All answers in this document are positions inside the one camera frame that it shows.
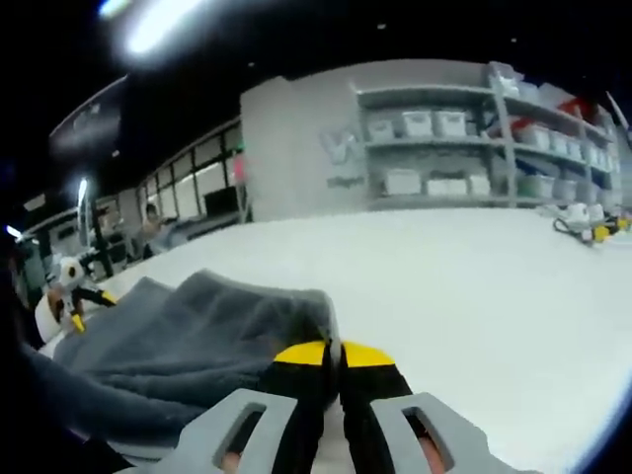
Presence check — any ceiling light strip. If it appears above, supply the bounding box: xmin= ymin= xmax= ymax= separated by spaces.
xmin=124 ymin=0 xmax=209 ymax=54

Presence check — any hanging dark screen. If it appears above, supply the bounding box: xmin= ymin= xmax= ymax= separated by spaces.
xmin=48 ymin=74 xmax=127 ymax=159

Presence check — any grey towel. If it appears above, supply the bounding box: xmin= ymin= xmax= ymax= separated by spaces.
xmin=48 ymin=270 xmax=343 ymax=445

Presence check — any row of white storage boxes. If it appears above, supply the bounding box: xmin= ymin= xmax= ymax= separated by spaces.
xmin=367 ymin=106 xmax=619 ymax=198

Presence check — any grey metal shelf rack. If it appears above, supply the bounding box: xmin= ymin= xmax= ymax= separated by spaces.
xmin=353 ymin=61 xmax=624 ymax=209

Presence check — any spare gripper on table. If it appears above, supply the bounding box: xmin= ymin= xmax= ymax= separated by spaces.
xmin=551 ymin=200 xmax=632 ymax=249

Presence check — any black monitor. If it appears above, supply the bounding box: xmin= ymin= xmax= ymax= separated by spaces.
xmin=202 ymin=188 xmax=239 ymax=219

